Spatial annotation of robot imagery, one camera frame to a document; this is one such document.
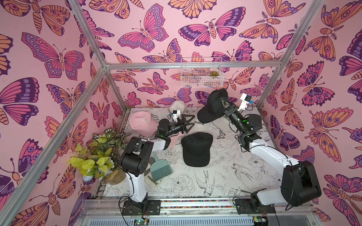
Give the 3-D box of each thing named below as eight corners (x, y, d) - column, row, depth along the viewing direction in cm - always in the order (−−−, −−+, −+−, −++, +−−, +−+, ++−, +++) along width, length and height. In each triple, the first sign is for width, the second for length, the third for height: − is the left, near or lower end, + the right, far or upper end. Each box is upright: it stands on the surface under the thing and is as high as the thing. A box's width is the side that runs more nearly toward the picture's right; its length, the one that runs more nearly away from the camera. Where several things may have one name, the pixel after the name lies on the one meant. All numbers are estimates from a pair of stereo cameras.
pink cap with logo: (129, 136, 105) (126, 130, 99) (135, 118, 117) (132, 110, 111) (156, 136, 105) (154, 130, 99) (159, 117, 117) (158, 110, 110)
